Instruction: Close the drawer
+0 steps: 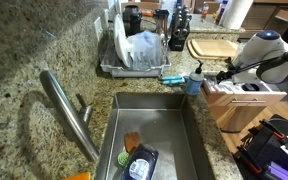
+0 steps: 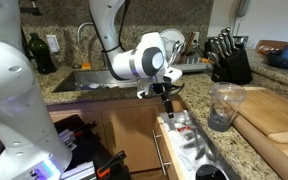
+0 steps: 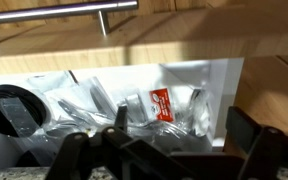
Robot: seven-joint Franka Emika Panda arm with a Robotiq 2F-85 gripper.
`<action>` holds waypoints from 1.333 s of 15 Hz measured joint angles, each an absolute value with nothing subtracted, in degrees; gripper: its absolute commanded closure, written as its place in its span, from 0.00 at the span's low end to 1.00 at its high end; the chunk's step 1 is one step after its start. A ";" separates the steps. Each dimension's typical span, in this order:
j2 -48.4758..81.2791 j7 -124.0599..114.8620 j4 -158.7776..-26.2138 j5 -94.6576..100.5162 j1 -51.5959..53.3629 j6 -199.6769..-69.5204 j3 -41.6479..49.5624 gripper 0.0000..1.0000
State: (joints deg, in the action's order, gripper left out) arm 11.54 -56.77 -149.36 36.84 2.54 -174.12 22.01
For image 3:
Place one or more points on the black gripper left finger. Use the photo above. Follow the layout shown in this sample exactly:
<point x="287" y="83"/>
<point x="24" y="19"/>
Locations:
<point x="121" y="116"/>

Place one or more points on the clear plastic cutlery bags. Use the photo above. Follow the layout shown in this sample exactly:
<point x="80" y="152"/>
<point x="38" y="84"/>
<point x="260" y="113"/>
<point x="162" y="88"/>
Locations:
<point x="84" y="100"/>

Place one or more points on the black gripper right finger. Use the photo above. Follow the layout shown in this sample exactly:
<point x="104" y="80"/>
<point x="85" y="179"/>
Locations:
<point x="242" y="128"/>

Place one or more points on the wooden drawer with white interior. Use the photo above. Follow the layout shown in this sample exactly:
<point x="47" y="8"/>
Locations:
<point x="184" y="36"/>

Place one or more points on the red sauce packet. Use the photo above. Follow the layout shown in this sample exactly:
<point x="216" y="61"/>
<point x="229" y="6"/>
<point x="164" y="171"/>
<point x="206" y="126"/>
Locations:
<point x="162" y="106"/>

